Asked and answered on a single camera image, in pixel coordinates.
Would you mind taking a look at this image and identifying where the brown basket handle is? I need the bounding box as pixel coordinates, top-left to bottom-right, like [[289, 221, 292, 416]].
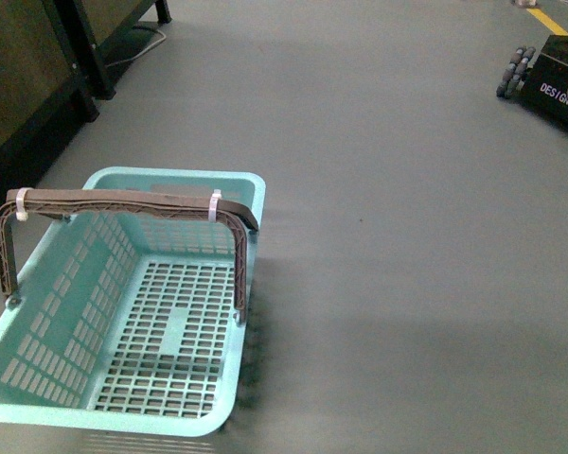
[[0, 188, 259, 321]]

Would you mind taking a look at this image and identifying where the light blue plastic basket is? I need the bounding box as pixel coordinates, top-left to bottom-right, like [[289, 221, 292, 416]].
[[0, 167, 266, 439]]

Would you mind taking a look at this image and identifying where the white zip tie right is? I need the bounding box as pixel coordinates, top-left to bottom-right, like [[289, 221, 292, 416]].
[[207, 189, 222, 223]]

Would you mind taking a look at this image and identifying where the white zip tie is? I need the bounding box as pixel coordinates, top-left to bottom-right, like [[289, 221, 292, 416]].
[[15, 187, 32, 222], [207, 189, 222, 223]]

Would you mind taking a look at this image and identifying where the white zip tie left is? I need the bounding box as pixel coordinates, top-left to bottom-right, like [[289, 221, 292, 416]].
[[15, 187, 32, 222]]

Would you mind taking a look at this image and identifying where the grey roller wheel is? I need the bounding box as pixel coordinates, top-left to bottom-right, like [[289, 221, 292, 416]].
[[496, 46, 536, 99]]

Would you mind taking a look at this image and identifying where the black box with lettering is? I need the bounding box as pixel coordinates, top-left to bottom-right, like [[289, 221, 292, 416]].
[[520, 35, 568, 125]]

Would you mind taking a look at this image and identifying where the white floor cable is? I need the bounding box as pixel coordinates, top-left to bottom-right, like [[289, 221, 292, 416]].
[[104, 24, 167, 67]]

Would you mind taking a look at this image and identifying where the black metal shelf frame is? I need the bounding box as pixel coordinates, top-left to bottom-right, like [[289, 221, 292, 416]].
[[0, 1, 171, 201]]

